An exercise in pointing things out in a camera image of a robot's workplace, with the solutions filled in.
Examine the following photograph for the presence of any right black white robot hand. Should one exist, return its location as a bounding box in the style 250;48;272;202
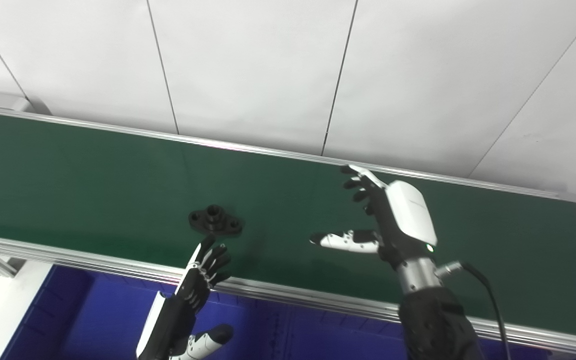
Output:
309;165;439;269

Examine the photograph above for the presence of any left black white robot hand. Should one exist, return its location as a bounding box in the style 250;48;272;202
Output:
136;235;235;360

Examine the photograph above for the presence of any black flanged machine part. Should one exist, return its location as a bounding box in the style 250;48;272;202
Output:
188;204;244;238

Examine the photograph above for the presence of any blue plastic bin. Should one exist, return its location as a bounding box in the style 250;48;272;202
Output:
0;265;281;360
270;292;556;360

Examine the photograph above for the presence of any green conveyor belt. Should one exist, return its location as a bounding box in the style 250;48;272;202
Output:
0;104;576;357
0;111;576;337

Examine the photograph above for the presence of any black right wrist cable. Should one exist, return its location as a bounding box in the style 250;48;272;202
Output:
435;261;512;360

